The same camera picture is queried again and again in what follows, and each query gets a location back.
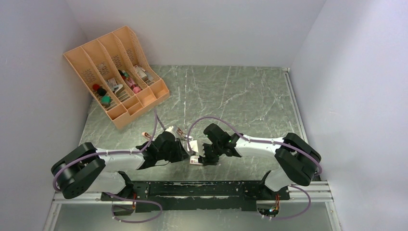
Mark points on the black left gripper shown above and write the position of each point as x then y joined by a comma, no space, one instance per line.
181,152

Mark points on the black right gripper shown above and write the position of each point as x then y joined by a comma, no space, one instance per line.
206,160

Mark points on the small staple box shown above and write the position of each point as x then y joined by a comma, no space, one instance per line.
195,160

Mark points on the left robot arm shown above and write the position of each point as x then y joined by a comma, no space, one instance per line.
91,169

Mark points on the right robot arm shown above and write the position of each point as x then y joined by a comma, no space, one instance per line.
298,161

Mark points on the grey white stapler in organizer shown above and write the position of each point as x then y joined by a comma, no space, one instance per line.
118,89

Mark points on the green stamp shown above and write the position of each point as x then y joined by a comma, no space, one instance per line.
105,100

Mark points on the black round stamp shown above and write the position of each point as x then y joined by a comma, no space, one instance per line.
101,91

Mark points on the red round stamp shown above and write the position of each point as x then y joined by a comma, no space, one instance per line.
95,87

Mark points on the peach plastic file organizer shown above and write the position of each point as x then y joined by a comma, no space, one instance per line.
100,59

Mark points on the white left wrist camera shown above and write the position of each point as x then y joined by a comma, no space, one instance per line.
173,130

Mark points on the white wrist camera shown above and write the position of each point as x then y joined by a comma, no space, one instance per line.
173,130
195,147

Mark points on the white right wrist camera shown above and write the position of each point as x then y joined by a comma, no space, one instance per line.
195,147

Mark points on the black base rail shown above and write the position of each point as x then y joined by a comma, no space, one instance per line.
192,195

